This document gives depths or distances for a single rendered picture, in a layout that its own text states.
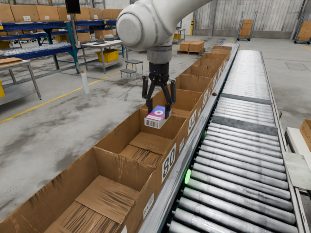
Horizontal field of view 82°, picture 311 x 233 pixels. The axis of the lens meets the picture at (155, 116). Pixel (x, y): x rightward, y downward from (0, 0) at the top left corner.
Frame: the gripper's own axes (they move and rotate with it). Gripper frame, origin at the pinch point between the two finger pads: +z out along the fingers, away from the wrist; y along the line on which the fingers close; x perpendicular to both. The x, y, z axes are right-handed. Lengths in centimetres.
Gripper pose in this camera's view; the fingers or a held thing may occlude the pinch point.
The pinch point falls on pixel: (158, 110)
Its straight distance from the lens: 76.3
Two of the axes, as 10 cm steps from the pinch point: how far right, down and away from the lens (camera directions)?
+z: 0.0, 8.7, 5.0
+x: -4.3, 4.5, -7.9
